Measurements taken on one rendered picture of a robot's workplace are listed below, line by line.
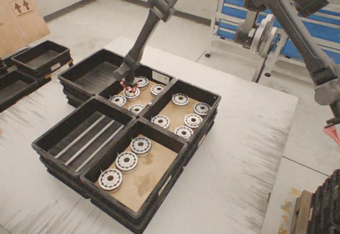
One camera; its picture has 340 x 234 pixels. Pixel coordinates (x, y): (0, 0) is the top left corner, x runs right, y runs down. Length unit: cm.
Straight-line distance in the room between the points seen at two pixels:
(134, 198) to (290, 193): 149
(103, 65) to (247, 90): 105
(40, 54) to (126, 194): 189
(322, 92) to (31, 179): 132
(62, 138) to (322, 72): 118
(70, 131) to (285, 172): 179
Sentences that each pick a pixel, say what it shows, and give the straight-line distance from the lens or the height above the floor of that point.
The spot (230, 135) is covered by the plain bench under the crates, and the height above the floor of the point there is 70.
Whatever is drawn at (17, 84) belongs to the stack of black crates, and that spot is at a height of 38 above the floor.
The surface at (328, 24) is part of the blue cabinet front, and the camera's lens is 302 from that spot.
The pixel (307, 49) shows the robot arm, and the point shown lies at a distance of 97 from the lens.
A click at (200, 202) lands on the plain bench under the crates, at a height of 70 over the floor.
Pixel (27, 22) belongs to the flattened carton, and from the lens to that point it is 402.
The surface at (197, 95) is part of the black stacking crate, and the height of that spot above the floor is 87.
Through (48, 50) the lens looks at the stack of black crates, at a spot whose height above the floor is 49.
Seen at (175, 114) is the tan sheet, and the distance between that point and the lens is 140.
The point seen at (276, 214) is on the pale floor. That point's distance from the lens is 217.
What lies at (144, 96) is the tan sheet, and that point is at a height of 83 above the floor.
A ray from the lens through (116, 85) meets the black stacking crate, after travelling 150.
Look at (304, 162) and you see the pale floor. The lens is 255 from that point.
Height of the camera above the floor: 184
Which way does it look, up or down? 45 degrees down
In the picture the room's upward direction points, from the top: 3 degrees clockwise
